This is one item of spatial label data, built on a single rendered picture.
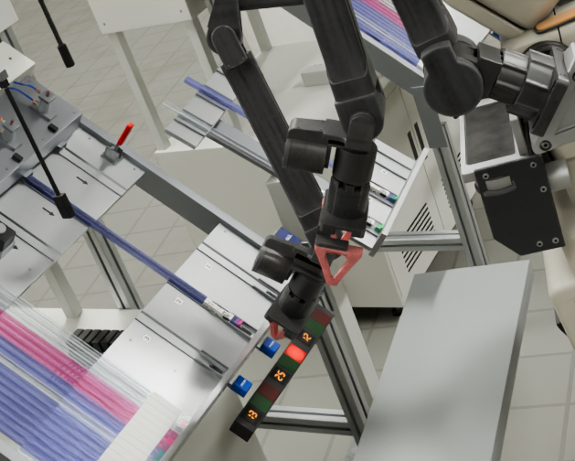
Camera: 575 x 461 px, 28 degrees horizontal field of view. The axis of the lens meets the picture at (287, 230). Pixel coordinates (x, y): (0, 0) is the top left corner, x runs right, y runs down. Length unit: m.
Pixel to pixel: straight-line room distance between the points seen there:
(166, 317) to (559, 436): 1.10
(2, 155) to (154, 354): 0.46
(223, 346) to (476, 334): 0.46
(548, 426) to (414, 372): 0.80
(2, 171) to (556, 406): 1.46
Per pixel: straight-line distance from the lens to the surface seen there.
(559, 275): 1.86
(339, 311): 2.57
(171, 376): 2.02
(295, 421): 2.58
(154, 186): 2.31
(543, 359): 3.04
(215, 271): 2.19
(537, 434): 2.82
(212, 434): 2.54
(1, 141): 2.18
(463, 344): 2.12
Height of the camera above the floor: 1.82
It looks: 27 degrees down
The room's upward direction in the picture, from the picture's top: 21 degrees counter-clockwise
